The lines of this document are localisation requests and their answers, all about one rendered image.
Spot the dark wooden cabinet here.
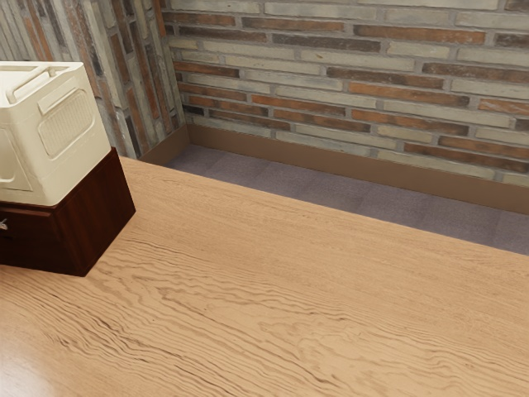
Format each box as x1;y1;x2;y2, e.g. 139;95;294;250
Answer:
0;146;137;278

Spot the cream box with lid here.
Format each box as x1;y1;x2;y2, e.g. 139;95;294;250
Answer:
0;60;113;207

